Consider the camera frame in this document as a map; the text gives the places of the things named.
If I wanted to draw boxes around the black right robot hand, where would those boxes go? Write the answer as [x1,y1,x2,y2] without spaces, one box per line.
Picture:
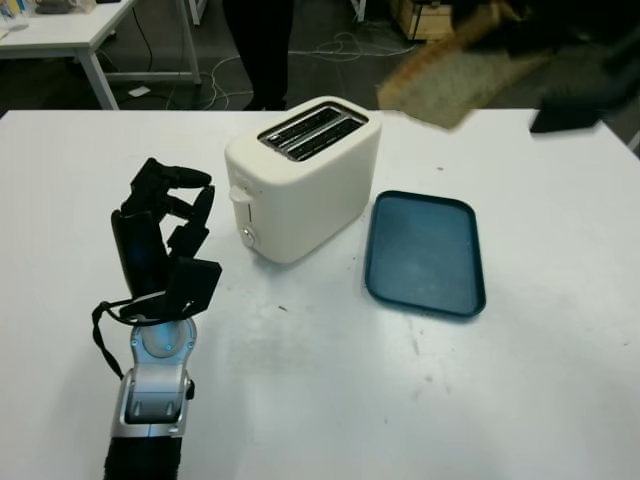
[499,0,640,134]

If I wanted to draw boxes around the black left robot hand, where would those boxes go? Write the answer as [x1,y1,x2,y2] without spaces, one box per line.
[109,157,217,301]

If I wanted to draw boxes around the slice of brown bread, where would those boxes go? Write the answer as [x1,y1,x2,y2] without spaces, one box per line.
[377,27,551,133]

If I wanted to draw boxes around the white two-slot toaster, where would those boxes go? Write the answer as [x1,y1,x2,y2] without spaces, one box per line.
[223,95,384,265]

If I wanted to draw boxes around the blue plastic tray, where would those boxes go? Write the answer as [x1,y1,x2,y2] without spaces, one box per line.
[363,189,488,320]

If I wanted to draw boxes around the stacked wooden crates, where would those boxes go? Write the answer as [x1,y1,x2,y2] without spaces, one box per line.
[389,0,469,42]

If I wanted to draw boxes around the white background desk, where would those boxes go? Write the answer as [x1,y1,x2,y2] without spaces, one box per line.
[0,0,203,112]

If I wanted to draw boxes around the person in black trousers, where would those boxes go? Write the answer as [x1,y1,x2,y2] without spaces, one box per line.
[222,0,297,112]

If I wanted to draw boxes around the grey bundle on desk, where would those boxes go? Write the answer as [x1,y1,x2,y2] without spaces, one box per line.
[37,0,94,14]

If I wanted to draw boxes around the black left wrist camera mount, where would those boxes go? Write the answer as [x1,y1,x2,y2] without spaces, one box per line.
[164,255,223,321]

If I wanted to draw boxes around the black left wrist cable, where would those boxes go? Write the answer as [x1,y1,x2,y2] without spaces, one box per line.
[90,294,167,379]

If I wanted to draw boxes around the tangled white floor cable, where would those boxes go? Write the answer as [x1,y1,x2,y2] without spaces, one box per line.
[288,32,417,62]

